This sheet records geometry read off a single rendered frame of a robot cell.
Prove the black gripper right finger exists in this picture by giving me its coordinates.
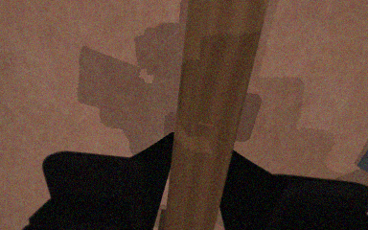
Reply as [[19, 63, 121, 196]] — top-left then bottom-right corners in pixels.
[[219, 150, 368, 230]]

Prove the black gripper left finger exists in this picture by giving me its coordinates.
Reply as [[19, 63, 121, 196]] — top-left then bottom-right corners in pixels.
[[42, 132, 174, 230]]

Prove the long wooden board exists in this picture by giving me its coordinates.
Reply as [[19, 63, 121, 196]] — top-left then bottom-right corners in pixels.
[[164, 0, 269, 230]]

